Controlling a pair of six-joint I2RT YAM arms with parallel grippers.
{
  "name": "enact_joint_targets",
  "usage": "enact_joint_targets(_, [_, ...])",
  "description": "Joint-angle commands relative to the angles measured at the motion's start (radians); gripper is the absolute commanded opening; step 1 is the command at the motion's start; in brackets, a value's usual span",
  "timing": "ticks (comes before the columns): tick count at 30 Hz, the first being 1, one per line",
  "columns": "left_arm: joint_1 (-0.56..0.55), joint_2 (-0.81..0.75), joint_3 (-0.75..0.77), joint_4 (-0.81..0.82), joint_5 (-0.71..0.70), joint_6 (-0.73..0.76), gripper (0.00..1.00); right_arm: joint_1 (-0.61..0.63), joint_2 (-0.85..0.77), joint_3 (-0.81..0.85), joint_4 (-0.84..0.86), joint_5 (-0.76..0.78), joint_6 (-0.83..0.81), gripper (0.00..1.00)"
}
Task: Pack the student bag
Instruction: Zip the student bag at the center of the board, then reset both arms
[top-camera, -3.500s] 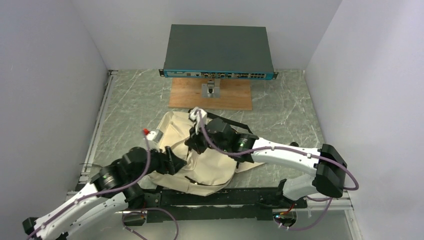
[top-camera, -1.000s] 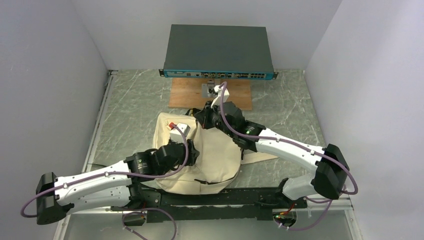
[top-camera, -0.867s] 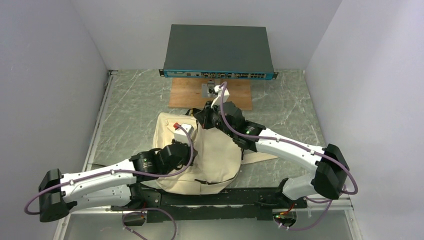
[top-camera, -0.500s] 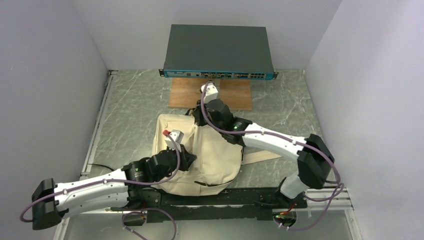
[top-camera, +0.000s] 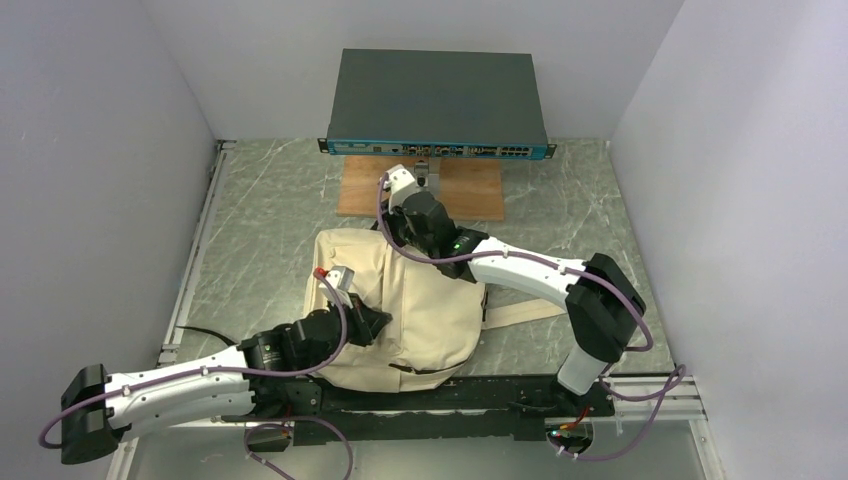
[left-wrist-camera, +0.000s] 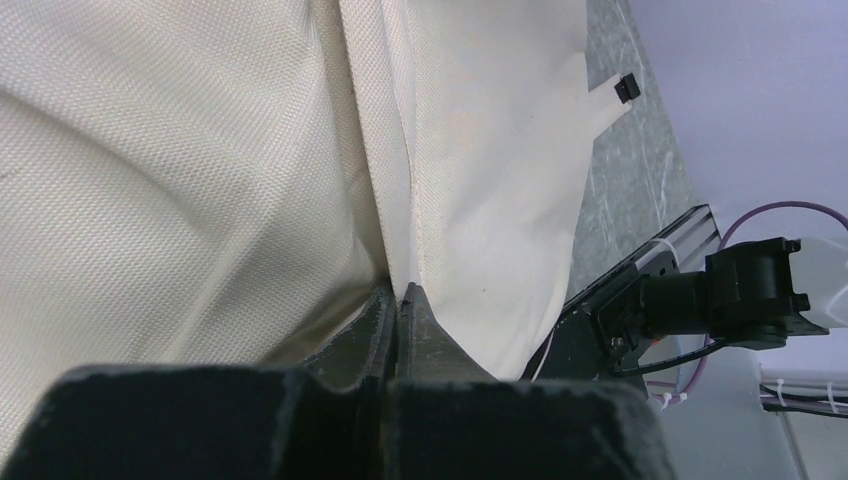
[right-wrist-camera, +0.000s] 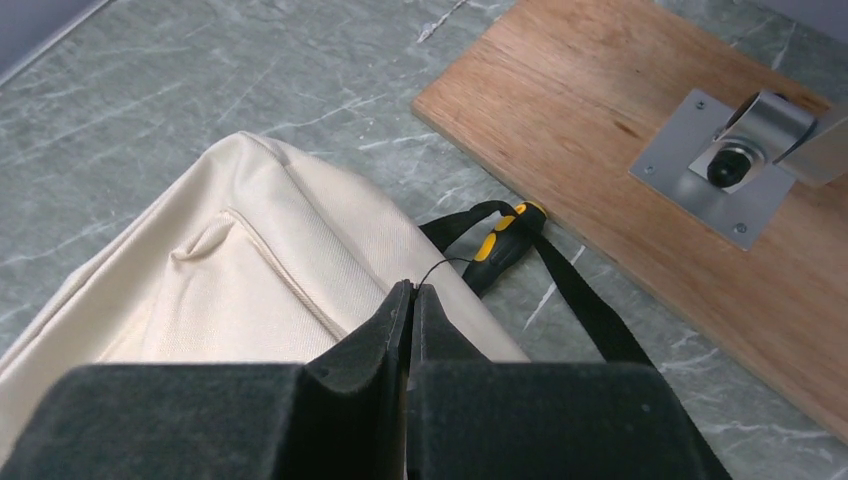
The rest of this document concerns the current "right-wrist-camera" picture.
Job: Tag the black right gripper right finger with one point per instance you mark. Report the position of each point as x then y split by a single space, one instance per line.
473 418

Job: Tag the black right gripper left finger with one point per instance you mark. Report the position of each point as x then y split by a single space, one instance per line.
338 416

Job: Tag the beige canvas backpack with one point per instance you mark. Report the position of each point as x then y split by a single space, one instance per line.
259 252

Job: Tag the wooden base board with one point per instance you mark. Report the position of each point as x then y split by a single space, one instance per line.
596 109

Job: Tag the yellow black tool handle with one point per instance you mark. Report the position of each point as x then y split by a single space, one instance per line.
505 244

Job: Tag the grey metal stand bracket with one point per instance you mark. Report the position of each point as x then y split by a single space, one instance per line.
732 168

